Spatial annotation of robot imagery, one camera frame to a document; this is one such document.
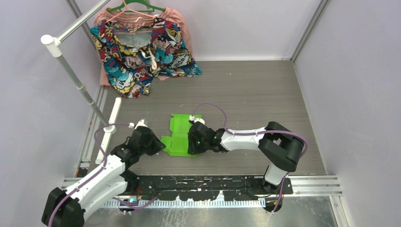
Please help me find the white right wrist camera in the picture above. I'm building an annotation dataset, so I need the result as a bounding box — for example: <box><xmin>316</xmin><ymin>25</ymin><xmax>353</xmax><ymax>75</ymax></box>
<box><xmin>189</xmin><ymin>115</ymin><xmax>205</xmax><ymax>124</ymax></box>

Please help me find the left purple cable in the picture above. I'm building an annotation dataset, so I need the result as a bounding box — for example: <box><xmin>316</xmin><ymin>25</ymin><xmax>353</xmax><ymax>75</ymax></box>
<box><xmin>47</xmin><ymin>122</ymin><xmax>151</xmax><ymax>227</ymax></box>

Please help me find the purple cable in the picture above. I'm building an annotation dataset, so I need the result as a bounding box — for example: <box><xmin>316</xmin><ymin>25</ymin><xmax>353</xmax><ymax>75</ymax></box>
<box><xmin>191</xmin><ymin>103</ymin><xmax>309</xmax><ymax>214</ymax></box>
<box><xmin>47</xmin><ymin>122</ymin><xmax>151</xmax><ymax>227</ymax></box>

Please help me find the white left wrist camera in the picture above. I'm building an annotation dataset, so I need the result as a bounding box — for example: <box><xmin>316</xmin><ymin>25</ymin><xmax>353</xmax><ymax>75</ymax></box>
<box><xmin>128</xmin><ymin>119</ymin><xmax>148</xmax><ymax>129</ymax></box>

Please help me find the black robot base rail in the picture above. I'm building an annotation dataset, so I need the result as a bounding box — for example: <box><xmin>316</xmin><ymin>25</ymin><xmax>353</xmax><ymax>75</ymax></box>
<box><xmin>122</xmin><ymin>175</ymin><xmax>293</xmax><ymax>201</ymax></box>

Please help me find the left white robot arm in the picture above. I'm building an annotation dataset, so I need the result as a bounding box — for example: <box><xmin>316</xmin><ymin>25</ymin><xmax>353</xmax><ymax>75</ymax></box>
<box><xmin>41</xmin><ymin>125</ymin><xmax>166</xmax><ymax>227</ymax></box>

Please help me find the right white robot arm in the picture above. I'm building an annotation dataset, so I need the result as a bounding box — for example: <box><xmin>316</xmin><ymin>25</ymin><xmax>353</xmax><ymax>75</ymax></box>
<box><xmin>188</xmin><ymin>121</ymin><xmax>309</xmax><ymax>194</ymax></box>

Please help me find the colorful patterned shirt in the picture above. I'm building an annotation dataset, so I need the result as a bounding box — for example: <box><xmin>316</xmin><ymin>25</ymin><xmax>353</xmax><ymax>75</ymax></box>
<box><xmin>90</xmin><ymin>8</ymin><xmax>202</xmax><ymax>98</ymax></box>

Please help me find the metal clothes rack pole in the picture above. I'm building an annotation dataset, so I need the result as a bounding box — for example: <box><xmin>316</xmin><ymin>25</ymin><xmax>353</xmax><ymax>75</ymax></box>
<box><xmin>41</xmin><ymin>0</ymin><xmax>109</xmax><ymax>124</ymax></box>

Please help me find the green clothes hanger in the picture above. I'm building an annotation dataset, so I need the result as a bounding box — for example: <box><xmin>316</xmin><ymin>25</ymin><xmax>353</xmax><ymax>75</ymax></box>
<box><xmin>106</xmin><ymin>0</ymin><xmax>166</xmax><ymax>13</ymax></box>

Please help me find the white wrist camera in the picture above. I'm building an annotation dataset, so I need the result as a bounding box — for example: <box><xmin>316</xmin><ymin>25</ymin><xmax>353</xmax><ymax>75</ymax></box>
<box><xmin>128</xmin><ymin>119</ymin><xmax>148</xmax><ymax>129</ymax></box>
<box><xmin>189</xmin><ymin>115</ymin><xmax>205</xmax><ymax>124</ymax></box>

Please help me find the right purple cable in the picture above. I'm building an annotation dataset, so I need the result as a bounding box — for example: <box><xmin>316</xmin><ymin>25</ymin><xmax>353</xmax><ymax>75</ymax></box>
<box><xmin>191</xmin><ymin>103</ymin><xmax>309</xmax><ymax>214</ymax></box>

